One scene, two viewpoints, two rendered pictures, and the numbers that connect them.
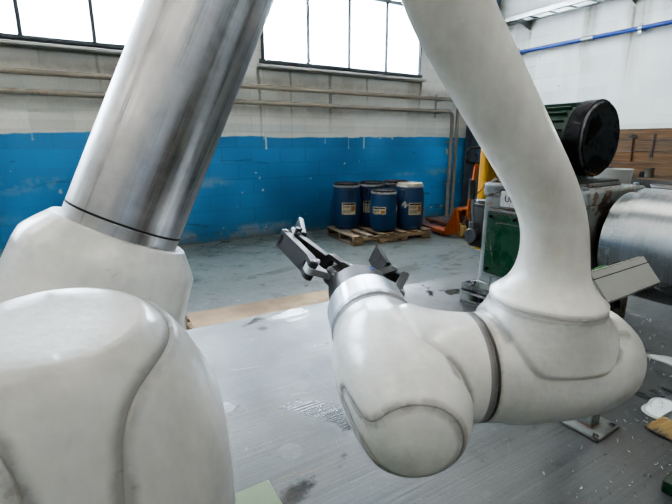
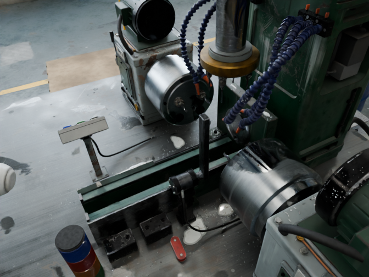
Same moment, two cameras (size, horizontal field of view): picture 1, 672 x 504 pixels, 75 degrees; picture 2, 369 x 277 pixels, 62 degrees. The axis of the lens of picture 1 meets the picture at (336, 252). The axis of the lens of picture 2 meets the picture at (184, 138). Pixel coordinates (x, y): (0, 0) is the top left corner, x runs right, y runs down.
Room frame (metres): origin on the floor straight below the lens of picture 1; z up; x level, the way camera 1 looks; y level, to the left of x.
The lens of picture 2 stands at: (-0.15, -0.92, 1.78)
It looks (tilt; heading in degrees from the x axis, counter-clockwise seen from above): 43 degrees down; 8
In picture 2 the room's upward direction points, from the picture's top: 3 degrees counter-clockwise
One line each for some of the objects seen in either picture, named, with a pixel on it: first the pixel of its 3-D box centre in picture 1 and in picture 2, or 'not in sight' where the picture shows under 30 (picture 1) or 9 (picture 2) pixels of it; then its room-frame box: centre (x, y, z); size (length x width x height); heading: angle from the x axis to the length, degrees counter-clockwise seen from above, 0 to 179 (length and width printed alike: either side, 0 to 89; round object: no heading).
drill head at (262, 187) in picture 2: not in sight; (276, 195); (0.41, -1.09, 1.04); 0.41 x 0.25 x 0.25; 33
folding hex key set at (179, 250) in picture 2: not in sight; (178, 248); (0.34, -0.80, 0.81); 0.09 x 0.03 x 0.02; 29
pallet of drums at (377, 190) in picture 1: (378, 209); not in sight; (5.96, -0.58, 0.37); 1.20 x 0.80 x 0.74; 116
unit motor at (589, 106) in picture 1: (532, 184); (139, 37); (1.20, -0.54, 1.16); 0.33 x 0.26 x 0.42; 33
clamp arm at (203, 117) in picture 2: not in sight; (203, 149); (0.50, -0.88, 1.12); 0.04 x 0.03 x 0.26; 123
